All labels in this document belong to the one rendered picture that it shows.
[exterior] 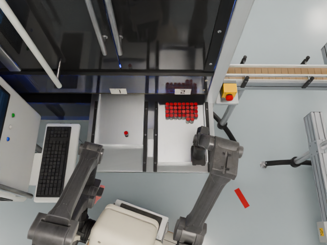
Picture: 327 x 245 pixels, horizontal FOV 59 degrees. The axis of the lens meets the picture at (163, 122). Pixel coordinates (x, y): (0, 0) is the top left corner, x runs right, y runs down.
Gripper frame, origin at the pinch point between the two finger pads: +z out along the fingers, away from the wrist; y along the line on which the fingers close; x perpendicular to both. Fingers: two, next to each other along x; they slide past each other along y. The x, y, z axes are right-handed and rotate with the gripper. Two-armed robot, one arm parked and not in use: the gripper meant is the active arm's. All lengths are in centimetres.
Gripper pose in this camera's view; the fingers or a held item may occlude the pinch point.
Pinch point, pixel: (196, 162)
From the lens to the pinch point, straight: 152.0
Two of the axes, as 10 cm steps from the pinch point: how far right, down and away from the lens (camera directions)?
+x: -10.0, 0.0, 0.1
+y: 0.0, -8.5, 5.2
